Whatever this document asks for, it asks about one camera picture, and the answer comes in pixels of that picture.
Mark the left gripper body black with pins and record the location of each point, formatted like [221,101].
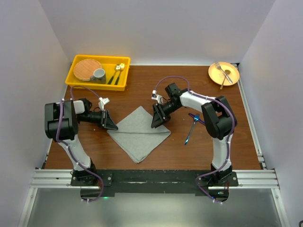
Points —
[98,117]

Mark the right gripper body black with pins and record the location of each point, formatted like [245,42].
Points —
[166,109]

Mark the grey cloth napkin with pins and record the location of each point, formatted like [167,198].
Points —
[136,136]

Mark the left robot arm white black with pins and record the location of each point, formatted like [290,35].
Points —
[62,125]

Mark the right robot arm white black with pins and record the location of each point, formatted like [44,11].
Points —
[218,117]

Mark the blue metallic fork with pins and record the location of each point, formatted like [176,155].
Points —
[192,127]

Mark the blue metallic knife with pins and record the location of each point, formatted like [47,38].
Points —
[196,119]

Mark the grey ceramic mug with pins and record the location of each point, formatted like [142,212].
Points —
[99,76]

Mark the round wooden plate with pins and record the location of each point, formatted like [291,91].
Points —
[84,69]

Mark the yellow plastic bin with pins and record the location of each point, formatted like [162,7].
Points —
[108,64]

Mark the tan round plate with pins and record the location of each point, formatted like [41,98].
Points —
[228,75]

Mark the silver fork on plate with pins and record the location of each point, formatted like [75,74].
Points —
[218,66]

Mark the silver knife on plate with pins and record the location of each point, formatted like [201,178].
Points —
[227,72]

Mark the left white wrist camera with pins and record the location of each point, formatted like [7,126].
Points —
[102,102]

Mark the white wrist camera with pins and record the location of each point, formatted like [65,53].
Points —
[157,97]
[102,102]

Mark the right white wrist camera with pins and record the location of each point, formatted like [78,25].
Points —
[157,97]

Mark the gold spoon black handle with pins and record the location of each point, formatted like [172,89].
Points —
[117,69]

